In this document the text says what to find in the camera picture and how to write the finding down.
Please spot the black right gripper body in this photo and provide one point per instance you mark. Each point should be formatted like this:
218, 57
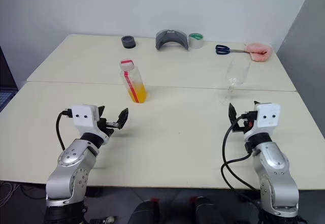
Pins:
245, 127

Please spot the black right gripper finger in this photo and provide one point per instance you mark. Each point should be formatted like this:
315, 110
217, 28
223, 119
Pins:
233, 116
256, 103

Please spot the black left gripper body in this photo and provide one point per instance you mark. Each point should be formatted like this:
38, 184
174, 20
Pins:
102, 126

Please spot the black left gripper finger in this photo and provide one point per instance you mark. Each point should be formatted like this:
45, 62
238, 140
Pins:
123, 117
101, 111

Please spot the clear bottle with orange juice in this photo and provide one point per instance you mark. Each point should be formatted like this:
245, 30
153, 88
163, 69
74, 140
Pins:
138, 94

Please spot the clear wine glass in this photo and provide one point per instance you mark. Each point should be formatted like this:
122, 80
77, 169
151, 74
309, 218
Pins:
237, 72

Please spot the white red bottle cap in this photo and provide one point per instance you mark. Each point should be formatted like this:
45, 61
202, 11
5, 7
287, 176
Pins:
127, 64

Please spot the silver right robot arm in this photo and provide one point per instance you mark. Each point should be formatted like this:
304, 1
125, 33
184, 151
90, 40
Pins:
274, 163

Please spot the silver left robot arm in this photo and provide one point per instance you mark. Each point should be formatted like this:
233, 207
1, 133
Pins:
68, 158

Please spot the pink cloth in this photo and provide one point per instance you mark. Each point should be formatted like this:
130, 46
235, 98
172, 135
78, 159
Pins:
259, 51

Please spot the tape roll with green core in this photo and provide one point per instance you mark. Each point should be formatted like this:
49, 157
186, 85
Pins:
195, 41

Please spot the grey curved visor piece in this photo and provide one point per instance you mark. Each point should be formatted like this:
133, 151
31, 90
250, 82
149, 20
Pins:
161, 39

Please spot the grey partition panel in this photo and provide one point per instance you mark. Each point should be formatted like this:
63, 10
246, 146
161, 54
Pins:
304, 31

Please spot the dark rounded shape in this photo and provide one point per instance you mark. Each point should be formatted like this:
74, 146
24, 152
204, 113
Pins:
207, 210
144, 211

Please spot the dark laptop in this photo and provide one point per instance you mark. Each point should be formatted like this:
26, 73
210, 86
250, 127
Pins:
6, 81

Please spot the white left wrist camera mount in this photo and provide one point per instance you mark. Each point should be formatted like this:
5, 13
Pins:
85, 118

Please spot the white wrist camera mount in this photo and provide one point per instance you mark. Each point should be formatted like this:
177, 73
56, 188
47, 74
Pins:
85, 118
269, 118

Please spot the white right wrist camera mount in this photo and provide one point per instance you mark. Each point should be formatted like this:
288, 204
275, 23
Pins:
269, 118

